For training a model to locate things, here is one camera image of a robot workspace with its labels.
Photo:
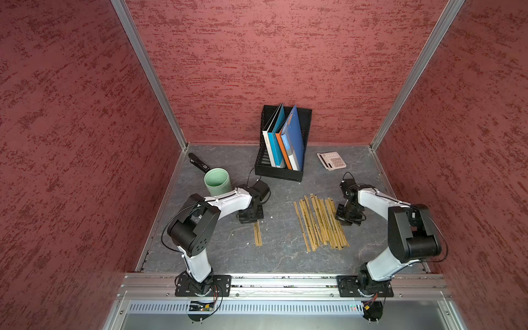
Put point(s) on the paper straw eleventh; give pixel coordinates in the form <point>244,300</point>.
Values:
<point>314,222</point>

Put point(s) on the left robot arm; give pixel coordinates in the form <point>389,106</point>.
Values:
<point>192,228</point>

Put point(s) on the orange book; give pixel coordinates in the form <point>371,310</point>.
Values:
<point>282,148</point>

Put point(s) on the green metal cup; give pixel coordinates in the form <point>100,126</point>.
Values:
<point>217,182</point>

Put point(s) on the black stapler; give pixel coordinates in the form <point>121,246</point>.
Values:
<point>194,160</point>

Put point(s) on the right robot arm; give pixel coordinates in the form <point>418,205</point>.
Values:
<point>412,233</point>

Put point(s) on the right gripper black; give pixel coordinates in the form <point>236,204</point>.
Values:
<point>348,222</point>

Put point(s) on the aluminium front rail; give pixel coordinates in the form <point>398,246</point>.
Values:
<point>298,287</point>

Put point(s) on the pink calculator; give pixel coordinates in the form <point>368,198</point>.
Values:
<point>331,161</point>

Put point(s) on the teal book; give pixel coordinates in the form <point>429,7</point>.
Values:
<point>273,125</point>

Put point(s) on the blue folder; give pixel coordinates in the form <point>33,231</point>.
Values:
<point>295,136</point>

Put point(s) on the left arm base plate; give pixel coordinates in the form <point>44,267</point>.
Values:
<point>186,286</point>

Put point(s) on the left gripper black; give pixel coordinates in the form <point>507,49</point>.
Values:
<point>243,218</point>

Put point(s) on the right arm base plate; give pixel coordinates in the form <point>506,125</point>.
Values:
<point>363,287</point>

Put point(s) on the paper straw twelfth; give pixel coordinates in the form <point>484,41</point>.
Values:
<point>323,224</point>

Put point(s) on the black mesh file holder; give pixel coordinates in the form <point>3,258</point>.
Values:
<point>262,164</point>

